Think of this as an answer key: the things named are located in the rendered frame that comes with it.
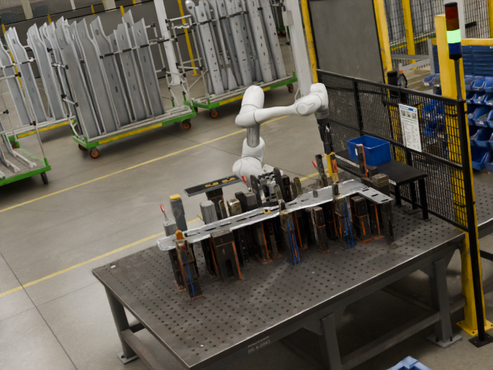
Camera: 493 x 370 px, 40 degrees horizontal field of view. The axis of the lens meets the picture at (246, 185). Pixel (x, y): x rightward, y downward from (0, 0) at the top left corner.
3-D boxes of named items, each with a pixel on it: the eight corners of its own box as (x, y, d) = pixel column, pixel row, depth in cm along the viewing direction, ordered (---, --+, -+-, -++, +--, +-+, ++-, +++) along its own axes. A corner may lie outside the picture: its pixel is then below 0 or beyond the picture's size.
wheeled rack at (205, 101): (211, 120, 1152) (188, 17, 1096) (185, 115, 1236) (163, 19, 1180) (300, 92, 1238) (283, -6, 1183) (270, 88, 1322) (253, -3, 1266)
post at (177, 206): (185, 263, 443) (170, 202, 430) (183, 259, 450) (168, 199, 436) (196, 260, 445) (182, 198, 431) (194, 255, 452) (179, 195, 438)
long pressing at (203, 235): (162, 254, 392) (161, 251, 391) (155, 241, 412) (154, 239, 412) (370, 189, 426) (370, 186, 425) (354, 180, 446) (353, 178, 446)
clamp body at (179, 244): (190, 303, 390) (176, 247, 378) (184, 293, 403) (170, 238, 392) (207, 297, 392) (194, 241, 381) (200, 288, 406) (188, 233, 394)
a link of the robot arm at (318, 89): (316, 106, 421) (307, 111, 411) (312, 81, 416) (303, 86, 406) (331, 105, 415) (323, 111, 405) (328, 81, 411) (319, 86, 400)
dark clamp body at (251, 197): (256, 252, 439) (244, 198, 427) (249, 245, 451) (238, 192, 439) (271, 247, 442) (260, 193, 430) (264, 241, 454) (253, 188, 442)
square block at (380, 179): (384, 230, 431) (377, 178, 420) (378, 227, 438) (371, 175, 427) (395, 227, 433) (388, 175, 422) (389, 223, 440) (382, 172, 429)
